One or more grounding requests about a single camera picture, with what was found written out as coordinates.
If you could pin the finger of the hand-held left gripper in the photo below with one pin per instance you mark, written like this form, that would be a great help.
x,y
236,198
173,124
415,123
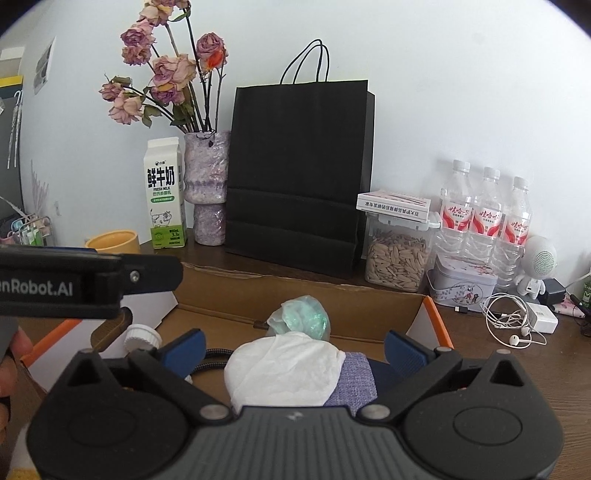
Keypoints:
x,y
152,272
60,250

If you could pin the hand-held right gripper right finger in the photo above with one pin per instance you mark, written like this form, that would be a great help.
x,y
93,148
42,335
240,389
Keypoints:
x,y
406,353

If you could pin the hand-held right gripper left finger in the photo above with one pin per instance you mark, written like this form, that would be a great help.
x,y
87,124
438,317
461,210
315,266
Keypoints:
x,y
184,353

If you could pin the red cardboard box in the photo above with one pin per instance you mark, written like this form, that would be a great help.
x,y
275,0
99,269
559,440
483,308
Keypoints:
x,y
221,295

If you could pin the white tissue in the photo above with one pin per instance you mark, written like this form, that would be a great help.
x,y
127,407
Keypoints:
x,y
281,369

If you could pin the person's left hand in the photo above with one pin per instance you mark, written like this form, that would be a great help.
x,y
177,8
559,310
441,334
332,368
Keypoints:
x,y
21,346

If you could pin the navy zip pouch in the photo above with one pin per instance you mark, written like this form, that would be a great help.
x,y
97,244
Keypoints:
x,y
381,374

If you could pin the large white bottle cap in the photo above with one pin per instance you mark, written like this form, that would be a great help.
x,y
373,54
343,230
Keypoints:
x,y
141,339

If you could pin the yellow mug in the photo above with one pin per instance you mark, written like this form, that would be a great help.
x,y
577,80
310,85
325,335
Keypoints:
x,y
113,241

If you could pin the purple knit pouch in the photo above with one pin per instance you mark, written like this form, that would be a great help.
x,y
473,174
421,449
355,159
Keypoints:
x,y
353,378

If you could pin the pale pink feather stalks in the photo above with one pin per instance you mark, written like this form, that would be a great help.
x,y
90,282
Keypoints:
x,y
39,184

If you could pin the white green milk carton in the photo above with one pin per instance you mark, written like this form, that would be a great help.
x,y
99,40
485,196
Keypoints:
x,y
164,194

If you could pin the grey cabinet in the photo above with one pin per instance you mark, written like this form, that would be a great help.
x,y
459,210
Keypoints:
x,y
5,184

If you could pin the printed tin box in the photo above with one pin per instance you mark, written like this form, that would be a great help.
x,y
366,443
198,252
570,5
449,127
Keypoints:
x,y
464,286

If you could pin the clear seed container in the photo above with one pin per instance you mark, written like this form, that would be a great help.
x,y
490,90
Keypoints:
x,y
397,263

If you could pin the white earphones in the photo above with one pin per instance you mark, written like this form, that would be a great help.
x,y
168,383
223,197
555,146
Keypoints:
x,y
513,340

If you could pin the purple speckled vase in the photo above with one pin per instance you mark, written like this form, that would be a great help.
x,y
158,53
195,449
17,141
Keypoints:
x,y
205,175

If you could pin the green crumpled plastic bag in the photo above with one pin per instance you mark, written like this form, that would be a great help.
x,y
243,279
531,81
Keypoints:
x,y
300,316

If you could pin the white charger block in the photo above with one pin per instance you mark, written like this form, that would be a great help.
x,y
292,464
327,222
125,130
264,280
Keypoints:
x,y
545,317

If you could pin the clear water bottle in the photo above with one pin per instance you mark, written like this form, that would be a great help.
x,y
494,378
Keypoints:
x,y
455,217
513,228
485,221

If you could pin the flat white box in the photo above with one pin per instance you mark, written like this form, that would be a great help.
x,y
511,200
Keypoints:
x,y
392,199

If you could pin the black power adapter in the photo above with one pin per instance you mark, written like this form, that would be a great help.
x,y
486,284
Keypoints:
x,y
553,291

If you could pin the white robot speaker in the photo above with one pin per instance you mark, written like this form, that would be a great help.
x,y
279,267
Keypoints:
x,y
540,258

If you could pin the pink floral case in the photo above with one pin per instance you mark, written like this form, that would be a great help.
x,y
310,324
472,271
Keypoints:
x,y
570,304

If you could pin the yellow black box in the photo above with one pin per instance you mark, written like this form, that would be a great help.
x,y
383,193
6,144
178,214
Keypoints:
x,y
10,82

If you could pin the black paper bag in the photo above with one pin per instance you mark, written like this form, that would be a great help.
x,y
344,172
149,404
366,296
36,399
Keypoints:
x,y
300,175

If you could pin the small green bottle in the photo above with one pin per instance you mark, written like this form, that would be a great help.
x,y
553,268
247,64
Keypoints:
x,y
587,290

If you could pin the dried pink rose bouquet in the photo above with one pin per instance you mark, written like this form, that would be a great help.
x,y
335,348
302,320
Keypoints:
x,y
173,74

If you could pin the wall paper notice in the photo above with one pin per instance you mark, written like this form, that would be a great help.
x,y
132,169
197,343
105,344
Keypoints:
x,y
45,64

